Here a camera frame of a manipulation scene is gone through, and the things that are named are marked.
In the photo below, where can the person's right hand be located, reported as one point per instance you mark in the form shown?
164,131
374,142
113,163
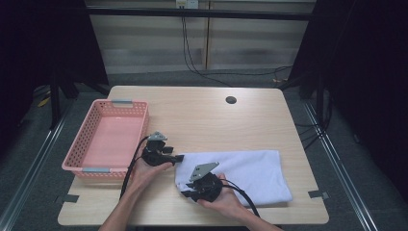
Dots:
227,202

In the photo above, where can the black metal stand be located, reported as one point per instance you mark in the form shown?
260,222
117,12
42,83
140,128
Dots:
319,99
54,102

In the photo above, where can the white printed shirt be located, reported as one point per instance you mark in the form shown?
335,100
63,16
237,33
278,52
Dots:
250,173

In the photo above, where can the white wall socket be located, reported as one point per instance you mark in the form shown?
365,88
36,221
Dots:
187,4

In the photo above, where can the dark tape strip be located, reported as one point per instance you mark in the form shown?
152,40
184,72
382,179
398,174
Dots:
69,198
318,194

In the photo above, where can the aluminium floor rail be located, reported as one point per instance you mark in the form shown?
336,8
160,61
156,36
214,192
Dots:
35,163
340,166

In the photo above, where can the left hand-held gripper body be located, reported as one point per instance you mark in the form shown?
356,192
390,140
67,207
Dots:
155,157

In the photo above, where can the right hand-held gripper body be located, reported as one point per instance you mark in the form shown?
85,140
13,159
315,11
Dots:
207,189

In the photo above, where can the black curtain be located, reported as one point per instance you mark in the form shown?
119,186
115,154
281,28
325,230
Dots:
41,48
369,80

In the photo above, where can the pink plastic basket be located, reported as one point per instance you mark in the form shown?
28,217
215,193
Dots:
109,141

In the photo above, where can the person's left hand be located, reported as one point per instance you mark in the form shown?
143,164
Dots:
146,176

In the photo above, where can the yellow floor item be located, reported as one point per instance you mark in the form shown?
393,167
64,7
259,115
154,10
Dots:
43,102

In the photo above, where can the black horizontal bar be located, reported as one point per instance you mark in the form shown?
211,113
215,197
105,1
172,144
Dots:
224,14

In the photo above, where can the black round table grommet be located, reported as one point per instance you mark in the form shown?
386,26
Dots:
231,99

